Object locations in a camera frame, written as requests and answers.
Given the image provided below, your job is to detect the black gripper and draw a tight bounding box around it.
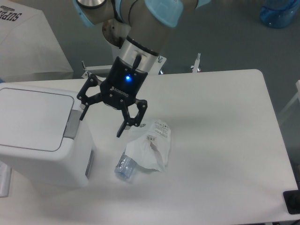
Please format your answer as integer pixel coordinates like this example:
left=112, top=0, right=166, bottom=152
left=77, top=56, right=149, bottom=138

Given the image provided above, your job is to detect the white push-lid trash can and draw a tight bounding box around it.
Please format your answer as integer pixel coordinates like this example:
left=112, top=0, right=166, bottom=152
left=0, top=82, right=96, bottom=188

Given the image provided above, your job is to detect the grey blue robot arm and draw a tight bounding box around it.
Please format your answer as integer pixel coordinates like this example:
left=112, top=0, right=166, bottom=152
left=73, top=0, right=207, bottom=136

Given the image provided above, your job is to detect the crumpled white paper bag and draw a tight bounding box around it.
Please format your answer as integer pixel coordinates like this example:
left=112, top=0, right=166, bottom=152
left=125, top=119, right=171, bottom=172

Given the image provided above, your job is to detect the crushed clear plastic bottle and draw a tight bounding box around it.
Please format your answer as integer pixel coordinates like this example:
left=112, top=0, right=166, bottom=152
left=114, top=151, right=137, bottom=179

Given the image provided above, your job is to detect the white printed cloth cover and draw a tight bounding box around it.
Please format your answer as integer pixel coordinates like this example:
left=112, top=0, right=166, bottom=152
left=0, top=0, right=73, bottom=81

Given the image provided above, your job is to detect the clear plastic bag left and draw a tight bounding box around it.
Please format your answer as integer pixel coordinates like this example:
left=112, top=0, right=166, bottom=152
left=0, top=162, right=12, bottom=198

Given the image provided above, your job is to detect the blue water jug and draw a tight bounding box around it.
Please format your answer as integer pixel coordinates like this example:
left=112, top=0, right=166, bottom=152
left=259, top=0, right=300, bottom=29

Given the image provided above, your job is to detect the black device at edge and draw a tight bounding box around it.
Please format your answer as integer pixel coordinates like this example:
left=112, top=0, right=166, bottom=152
left=283, top=190, right=300, bottom=215

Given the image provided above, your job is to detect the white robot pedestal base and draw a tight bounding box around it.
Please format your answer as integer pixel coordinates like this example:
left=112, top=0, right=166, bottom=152
left=81, top=18, right=202, bottom=79

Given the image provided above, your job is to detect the white frame at right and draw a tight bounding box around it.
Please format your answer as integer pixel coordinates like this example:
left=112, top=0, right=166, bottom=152
left=277, top=80, right=300, bottom=125

